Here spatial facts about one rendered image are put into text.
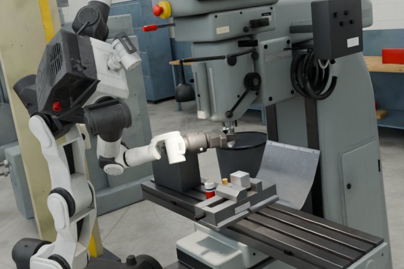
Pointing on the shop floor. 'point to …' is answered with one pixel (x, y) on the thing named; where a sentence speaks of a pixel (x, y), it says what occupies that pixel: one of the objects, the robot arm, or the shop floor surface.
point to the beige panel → (12, 75)
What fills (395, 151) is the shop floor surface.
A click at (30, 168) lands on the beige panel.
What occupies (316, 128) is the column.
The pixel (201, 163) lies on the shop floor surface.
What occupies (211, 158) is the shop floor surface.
